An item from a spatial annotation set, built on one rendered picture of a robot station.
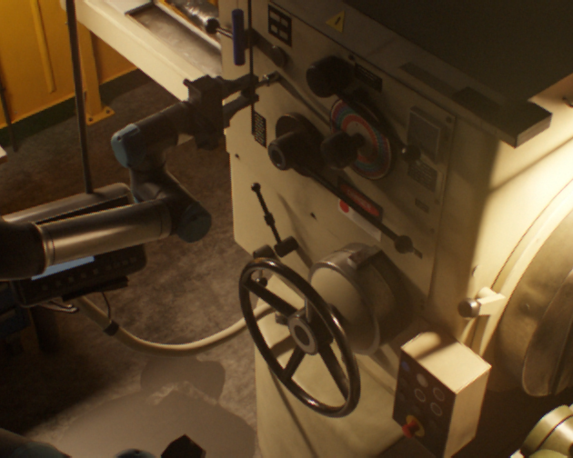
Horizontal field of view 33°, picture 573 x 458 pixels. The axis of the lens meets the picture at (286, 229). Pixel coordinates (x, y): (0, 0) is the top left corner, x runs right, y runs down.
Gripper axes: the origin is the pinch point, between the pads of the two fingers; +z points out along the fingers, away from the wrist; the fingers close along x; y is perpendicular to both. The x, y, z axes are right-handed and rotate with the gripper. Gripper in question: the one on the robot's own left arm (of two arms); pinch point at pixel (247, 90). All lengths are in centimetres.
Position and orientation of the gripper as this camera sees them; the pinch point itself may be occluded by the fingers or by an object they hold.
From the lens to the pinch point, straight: 202.1
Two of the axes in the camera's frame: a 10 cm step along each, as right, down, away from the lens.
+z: 7.6, -4.4, 4.7
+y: -6.5, -5.3, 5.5
